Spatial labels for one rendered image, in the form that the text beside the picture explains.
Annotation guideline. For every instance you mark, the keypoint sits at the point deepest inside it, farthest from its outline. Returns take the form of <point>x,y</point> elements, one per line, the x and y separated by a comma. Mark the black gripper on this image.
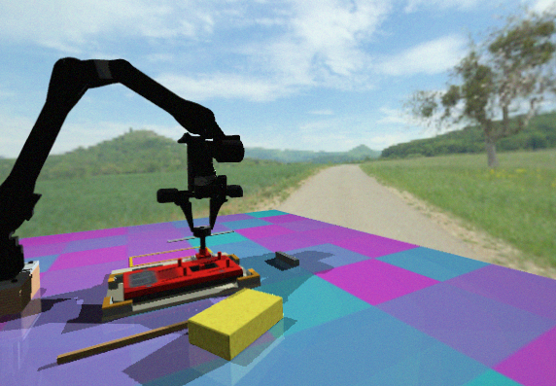
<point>181,198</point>

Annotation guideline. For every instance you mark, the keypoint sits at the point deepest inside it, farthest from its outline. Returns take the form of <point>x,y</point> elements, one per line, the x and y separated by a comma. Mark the brown long thin rod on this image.
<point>119,342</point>

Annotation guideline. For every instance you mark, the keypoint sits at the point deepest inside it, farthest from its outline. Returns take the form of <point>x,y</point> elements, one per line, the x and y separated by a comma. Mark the yellow rectangular block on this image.
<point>230,325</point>

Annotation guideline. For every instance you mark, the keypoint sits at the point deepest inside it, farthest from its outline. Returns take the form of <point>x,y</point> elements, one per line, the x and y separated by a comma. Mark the black and grey wheel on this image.
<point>201,231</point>

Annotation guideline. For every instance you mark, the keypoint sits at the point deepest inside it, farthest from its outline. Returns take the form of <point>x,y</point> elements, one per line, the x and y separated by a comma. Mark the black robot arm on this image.
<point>70,79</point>

